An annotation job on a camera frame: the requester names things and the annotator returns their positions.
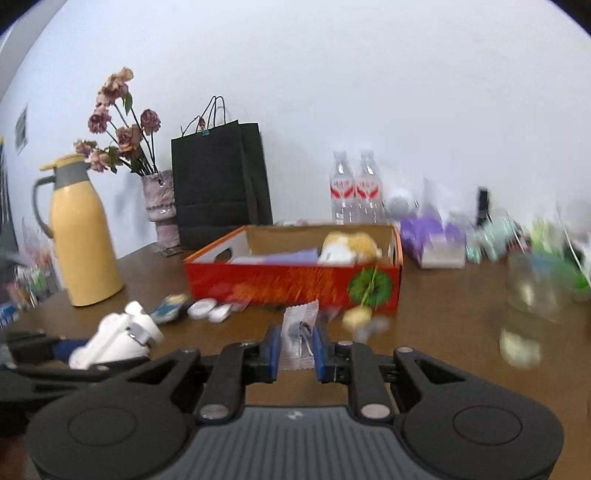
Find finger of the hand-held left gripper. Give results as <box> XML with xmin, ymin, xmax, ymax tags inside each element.
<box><xmin>0</xmin><ymin>357</ymin><xmax>153</xmax><ymax>408</ymax></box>
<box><xmin>4</xmin><ymin>330</ymin><xmax>90</xmax><ymax>367</ymax></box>

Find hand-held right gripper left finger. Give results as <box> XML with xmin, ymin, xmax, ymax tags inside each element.
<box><xmin>98</xmin><ymin>324</ymin><xmax>282</xmax><ymax>424</ymax></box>

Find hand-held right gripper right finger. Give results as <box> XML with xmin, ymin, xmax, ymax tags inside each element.
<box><xmin>311</xmin><ymin>324</ymin><xmax>467</xmax><ymax>424</ymax></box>

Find clear plastic packet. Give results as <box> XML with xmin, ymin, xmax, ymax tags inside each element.
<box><xmin>279</xmin><ymin>299</ymin><xmax>321</xmax><ymax>371</ymax></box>

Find white toy figure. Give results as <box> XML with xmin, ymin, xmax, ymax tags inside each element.
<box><xmin>68</xmin><ymin>301</ymin><xmax>165</xmax><ymax>371</ymax></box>

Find red cardboard box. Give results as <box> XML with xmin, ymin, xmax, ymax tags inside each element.
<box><xmin>183</xmin><ymin>224</ymin><xmax>404</xmax><ymax>315</ymax></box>

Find blue patterned packet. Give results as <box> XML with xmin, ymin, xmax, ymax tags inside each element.
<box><xmin>149</xmin><ymin>294</ymin><xmax>191</xmax><ymax>324</ymax></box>

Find beige soap bar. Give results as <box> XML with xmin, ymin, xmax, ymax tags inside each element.
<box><xmin>342</xmin><ymin>306</ymin><xmax>373</xmax><ymax>331</ymax></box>

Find pile of colourful packets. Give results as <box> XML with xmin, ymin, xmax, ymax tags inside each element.
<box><xmin>0</xmin><ymin>258</ymin><xmax>62</xmax><ymax>326</ymax></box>

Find purple soft pack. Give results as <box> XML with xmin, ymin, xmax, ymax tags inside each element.
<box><xmin>231</xmin><ymin>248</ymin><xmax>320</xmax><ymax>265</ymax></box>

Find yellow thermos jug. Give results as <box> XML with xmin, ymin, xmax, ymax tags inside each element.
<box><xmin>32</xmin><ymin>154</ymin><xmax>125</xmax><ymax>307</ymax></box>

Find white and tan plush cat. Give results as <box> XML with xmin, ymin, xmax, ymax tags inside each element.
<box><xmin>318</xmin><ymin>232</ymin><xmax>382</xmax><ymax>265</ymax></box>

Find purple tissue pack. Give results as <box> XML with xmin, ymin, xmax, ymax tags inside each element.
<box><xmin>400</xmin><ymin>213</ymin><xmax>467</xmax><ymax>270</ymax></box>

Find clear water bottle red label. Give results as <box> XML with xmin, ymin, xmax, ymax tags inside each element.
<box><xmin>329</xmin><ymin>150</ymin><xmax>356</xmax><ymax>225</ymax></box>
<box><xmin>355</xmin><ymin>150</ymin><xmax>385</xmax><ymax>225</ymax></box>

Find pink mottled vase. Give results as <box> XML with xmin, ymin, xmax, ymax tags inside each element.
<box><xmin>141</xmin><ymin>170</ymin><xmax>181</xmax><ymax>248</ymax></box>

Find white robot speaker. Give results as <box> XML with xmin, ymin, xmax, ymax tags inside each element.
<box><xmin>385</xmin><ymin>188</ymin><xmax>419</xmax><ymax>219</ymax></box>

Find black paper bag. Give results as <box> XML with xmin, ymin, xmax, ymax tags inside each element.
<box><xmin>171</xmin><ymin>96</ymin><xmax>274</xmax><ymax>250</ymax></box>

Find iridescent plastic bag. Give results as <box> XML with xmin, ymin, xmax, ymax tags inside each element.
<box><xmin>466</xmin><ymin>219</ymin><xmax>523</xmax><ymax>262</ymax></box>

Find dried pink flowers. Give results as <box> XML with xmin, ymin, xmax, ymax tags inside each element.
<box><xmin>74</xmin><ymin>67</ymin><xmax>162</xmax><ymax>176</ymax></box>

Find clear glass cup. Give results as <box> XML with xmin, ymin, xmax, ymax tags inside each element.
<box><xmin>499</xmin><ymin>251</ymin><xmax>570</xmax><ymax>368</ymax></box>

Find black upright device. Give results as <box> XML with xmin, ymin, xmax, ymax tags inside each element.
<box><xmin>477</xmin><ymin>186</ymin><xmax>491</xmax><ymax>227</ymax></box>

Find green box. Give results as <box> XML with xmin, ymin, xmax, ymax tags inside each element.
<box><xmin>531</xmin><ymin>217</ymin><xmax>591</xmax><ymax>302</ymax></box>

